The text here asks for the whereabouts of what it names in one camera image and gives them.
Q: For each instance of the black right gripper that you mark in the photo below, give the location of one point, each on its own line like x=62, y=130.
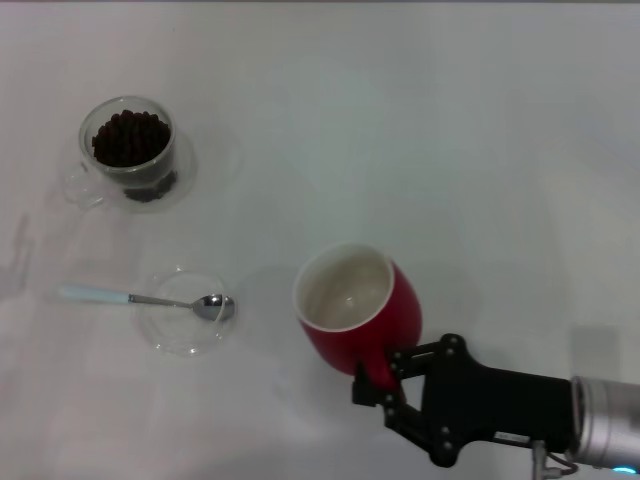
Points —
x=490, y=405

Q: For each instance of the red mug white inside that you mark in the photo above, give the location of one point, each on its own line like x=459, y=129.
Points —
x=400, y=310

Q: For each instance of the clear glass saucer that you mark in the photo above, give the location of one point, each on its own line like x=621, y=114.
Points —
x=188, y=165
x=175, y=341

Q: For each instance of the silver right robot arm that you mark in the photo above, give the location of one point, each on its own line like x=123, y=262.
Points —
x=605, y=420

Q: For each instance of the coffee beans pile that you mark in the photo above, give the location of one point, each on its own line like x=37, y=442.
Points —
x=130, y=140

